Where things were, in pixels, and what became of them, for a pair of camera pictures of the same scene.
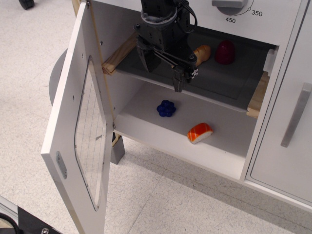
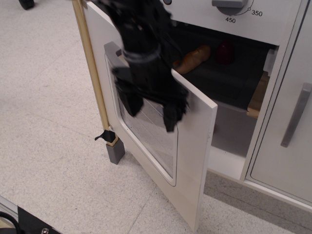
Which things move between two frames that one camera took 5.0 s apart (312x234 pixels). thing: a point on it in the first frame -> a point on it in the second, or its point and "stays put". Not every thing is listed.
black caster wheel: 27,4 stays put
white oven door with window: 78,151 -> 176,165
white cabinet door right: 282,159 stays put
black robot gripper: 165,30 -> 147,69
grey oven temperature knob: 230,7 stays put
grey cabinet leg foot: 117,151 stays put
